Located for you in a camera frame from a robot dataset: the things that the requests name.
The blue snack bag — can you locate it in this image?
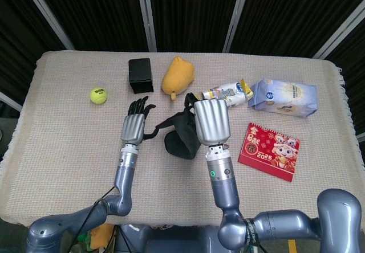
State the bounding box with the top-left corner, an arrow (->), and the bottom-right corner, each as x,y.
247,77 -> 318,119

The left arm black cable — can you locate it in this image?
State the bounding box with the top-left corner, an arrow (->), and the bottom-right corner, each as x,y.
76,186 -> 119,238

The beige woven tablecloth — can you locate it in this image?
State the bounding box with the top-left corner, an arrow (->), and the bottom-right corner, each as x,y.
0,50 -> 365,235

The pink cloth with black trim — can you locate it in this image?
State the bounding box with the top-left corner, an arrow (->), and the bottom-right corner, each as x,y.
155,104 -> 200,160

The orange plush on floor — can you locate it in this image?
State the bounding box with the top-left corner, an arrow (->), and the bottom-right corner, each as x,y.
90,225 -> 115,250

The red 2026 desk calendar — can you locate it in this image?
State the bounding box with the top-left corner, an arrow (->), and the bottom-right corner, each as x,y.
238,122 -> 301,183

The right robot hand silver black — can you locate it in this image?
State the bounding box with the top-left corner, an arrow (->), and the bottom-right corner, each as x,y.
184,92 -> 231,146

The black hook-and-loop strap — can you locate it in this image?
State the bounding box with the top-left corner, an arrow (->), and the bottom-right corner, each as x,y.
242,218 -> 261,248

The grey-blue robot torso base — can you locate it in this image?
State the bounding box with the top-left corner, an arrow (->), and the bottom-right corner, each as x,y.
115,224 -> 229,253

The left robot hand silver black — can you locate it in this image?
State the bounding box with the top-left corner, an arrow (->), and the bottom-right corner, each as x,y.
120,95 -> 161,146

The yellow-green tennis ball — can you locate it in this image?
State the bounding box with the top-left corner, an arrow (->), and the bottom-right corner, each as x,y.
90,86 -> 108,104

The white yellow bag roll pack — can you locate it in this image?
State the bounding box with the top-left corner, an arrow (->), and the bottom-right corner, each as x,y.
201,79 -> 254,110

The black cube box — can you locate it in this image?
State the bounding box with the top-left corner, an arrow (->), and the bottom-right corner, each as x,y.
128,58 -> 155,95

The orange plush toy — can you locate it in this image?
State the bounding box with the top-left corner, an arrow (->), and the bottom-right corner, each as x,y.
161,56 -> 196,102

